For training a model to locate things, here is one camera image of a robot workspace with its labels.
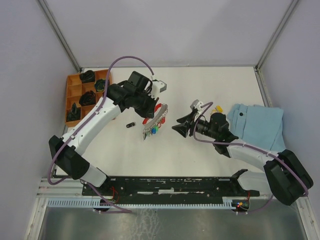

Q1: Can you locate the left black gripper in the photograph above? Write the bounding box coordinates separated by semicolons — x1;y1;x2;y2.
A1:
133;90;159;120

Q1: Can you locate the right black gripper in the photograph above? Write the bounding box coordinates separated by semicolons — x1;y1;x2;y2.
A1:
171;111;218;140

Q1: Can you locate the bunch of coloured key tags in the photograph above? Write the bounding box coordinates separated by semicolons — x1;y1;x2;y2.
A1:
142;113;166;140

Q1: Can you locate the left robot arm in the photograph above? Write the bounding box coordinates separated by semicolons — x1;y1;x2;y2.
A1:
49;71;167;195

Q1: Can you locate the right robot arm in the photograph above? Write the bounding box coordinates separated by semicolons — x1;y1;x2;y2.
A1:
172;112;314;206

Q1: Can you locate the small black usb stick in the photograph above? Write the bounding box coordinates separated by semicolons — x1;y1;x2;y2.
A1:
126;122;136;128

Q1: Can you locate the yellow key tag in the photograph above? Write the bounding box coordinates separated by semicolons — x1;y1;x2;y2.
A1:
212;105;223;113

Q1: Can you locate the green black rolled sock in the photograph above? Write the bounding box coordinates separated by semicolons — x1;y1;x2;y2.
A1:
94;78;106;92

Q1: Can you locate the black red rolled sock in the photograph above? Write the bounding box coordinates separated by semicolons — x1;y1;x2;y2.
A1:
79;90;96;107

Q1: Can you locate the orange wooden compartment tray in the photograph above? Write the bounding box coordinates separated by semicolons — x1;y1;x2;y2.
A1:
65;73;104;128

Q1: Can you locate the black rolled sock top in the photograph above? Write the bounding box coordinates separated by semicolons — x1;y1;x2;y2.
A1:
79;70;96;84

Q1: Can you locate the dark green rolled sock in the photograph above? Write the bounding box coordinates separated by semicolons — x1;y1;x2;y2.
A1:
66;102;81;122

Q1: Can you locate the light blue folded cloth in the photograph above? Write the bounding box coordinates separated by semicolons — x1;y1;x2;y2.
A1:
226;103;286;152

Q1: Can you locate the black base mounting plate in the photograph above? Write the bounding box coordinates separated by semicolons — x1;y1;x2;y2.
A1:
97;176;260;205

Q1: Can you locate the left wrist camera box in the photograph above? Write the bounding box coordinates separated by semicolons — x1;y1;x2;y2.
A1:
149;80;167;99

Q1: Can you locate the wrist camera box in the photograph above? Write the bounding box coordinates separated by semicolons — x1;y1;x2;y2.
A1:
149;80;167;99
190;99;204;113

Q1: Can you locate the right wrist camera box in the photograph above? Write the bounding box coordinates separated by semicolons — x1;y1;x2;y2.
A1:
190;99;204;113

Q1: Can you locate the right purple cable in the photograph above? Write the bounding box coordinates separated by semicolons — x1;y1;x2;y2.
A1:
192;101;311;215

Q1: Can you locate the purple cable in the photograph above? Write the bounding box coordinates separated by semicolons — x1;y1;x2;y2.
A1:
192;101;311;215
46;55;156;215

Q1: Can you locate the white cable duct rail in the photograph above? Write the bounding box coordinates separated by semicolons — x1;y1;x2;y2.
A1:
47;196;241;210

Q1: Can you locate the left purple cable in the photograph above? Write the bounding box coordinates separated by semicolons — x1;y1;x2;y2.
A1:
46;55;156;215

